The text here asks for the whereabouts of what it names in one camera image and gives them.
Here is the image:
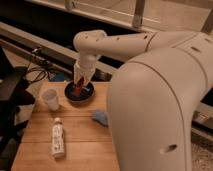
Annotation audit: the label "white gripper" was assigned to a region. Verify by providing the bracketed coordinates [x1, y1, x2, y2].
[74, 54, 97, 87]

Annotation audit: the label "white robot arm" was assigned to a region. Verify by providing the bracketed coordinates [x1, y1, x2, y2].
[74, 30, 213, 171]

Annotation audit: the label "white labelled bottle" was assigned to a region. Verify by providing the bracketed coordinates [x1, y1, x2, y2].
[51, 117, 65, 158]

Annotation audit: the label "black equipment at left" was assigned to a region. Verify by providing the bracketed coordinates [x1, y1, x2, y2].
[0, 46, 35, 171]

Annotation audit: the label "metal window rail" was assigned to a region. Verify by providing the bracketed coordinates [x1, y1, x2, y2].
[0, 22, 213, 135]

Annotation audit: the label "red pepper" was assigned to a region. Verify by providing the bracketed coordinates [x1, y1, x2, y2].
[73, 77, 84, 96]

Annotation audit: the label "dark ceramic bowl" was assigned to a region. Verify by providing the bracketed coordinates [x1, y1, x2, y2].
[64, 82, 94, 102]

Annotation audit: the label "clear plastic cup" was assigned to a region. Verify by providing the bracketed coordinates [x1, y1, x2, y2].
[41, 89, 59, 111]

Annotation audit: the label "black cables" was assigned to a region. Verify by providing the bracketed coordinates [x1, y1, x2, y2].
[23, 46, 64, 84]

